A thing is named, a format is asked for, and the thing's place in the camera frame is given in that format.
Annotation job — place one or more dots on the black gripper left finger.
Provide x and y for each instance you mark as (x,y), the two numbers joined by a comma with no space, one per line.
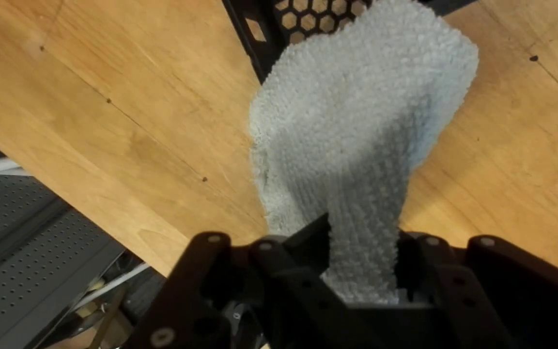
(245,297)

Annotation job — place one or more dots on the black perforated box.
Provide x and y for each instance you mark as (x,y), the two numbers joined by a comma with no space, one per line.
(305,26)

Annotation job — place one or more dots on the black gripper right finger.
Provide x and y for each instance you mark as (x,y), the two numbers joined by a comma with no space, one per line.
(487,295)

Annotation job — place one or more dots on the white towel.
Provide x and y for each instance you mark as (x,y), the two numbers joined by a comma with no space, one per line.
(340,127)

